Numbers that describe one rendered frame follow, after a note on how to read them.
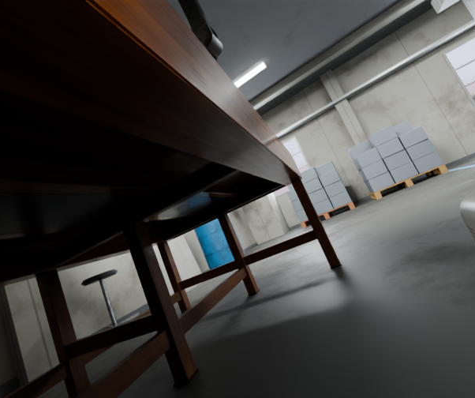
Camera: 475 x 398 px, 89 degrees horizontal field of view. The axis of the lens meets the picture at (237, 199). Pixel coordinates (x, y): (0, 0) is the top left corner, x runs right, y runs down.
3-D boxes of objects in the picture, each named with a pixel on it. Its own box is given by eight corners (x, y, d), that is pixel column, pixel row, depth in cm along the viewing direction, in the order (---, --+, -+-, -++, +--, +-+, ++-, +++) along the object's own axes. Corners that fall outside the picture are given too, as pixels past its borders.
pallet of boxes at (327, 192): (354, 205, 587) (332, 162, 605) (355, 208, 514) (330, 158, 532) (308, 223, 634) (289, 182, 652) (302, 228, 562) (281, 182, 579)
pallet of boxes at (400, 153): (432, 174, 527) (404, 124, 545) (448, 170, 449) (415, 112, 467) (372, 198, 572) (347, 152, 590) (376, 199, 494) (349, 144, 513)
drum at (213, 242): (222, 267, 446) (203, 219, 460) (252, 256, 420) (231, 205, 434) (203, 278, 388) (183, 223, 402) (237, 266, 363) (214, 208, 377)
